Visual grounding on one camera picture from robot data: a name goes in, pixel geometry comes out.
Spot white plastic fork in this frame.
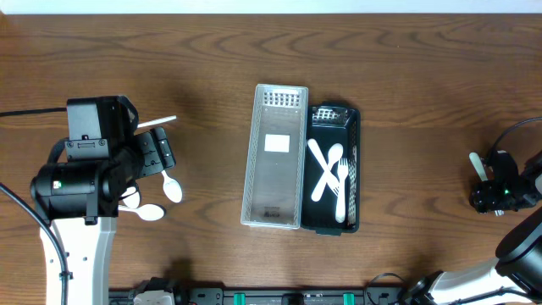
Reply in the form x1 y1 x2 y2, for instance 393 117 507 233
469 152 504 216
335 158 349 224
307 139 340 195

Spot black plastic mesh basket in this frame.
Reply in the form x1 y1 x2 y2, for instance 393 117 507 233
301 103 362 236

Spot white plastic spoon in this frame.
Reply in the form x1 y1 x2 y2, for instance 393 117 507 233
121 186 141 208
136 115 177 129
161 170 183 203
118 204 166 221
307 139 343 202

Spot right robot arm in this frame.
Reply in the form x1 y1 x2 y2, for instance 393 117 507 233
403 148 541 305

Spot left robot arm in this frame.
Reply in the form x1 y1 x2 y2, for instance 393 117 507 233
30 96 176 304

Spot white label in basket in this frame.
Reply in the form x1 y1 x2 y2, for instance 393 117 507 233
264 134 290 153

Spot clear plastic mesh basket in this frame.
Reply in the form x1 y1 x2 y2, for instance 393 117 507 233
241 84 308 230

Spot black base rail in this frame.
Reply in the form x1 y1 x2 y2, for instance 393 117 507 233
108 278 405 305

